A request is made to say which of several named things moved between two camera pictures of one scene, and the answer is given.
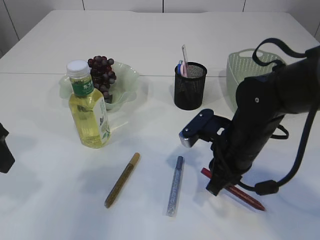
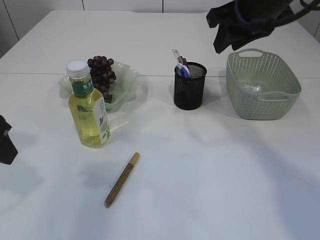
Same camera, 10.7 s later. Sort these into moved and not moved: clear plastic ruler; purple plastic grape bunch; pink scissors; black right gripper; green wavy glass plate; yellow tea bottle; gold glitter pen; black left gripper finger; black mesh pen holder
Moved: black right gripper; black left gripper finger; clear plastic ruler; pink scissors
Not moved: green wavy glass plate; black mesh pen holder; purple plastic grape bunch; yellow tea bottle; gold glitter pen
